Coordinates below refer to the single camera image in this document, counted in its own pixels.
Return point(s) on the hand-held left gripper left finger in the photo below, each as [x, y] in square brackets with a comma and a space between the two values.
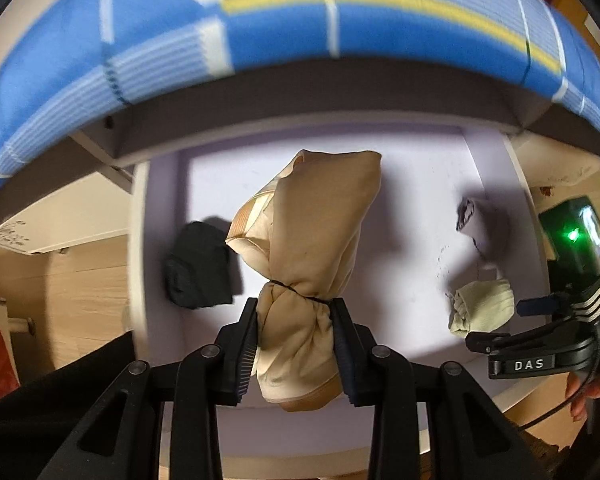
[245, 360]

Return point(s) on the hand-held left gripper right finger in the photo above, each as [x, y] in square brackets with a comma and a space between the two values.
[342, 355]

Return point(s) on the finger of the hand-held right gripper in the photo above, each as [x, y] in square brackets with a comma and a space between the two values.
[535, 305]
[485, 342]

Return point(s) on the pale yellow sock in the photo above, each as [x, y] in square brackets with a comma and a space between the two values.
[485, 305]

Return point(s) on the grey white knit sock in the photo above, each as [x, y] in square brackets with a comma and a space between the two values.
[480, 230]

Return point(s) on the black sock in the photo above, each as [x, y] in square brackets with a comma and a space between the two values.
[200, 270]

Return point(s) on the beige cloth bundle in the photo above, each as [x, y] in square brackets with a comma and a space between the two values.
[310, 240]

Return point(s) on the person's right hand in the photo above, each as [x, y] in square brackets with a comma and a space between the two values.
[580, 390]

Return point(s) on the white plastic object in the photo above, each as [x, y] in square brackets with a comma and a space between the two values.
[20, 322]

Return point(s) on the blue plaid cloth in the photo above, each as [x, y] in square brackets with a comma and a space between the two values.
[145, 25]

